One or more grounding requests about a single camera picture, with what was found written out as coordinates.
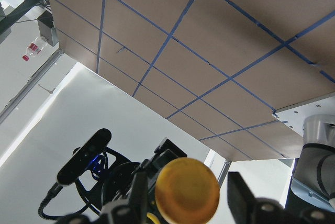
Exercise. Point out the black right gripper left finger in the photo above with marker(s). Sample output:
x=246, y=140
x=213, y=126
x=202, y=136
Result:
x=130, y=207

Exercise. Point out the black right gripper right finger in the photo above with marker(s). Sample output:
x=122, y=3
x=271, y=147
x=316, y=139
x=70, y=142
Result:
x=246, y=208

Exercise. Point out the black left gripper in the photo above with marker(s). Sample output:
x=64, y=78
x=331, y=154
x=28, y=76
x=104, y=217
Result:
x=166, y=152

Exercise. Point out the yellow push button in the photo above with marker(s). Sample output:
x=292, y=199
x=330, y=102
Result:
x=185, y=191

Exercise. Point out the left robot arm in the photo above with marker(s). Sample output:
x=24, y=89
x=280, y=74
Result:
x=313, y=179

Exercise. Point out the plastic water bottle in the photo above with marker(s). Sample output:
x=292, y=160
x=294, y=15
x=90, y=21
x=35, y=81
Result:
x=35, y=47

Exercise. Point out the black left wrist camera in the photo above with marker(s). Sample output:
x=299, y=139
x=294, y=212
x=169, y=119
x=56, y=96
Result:
x=84, y=157

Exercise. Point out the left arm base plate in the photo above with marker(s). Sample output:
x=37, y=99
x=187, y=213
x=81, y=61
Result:
x=293, y=116

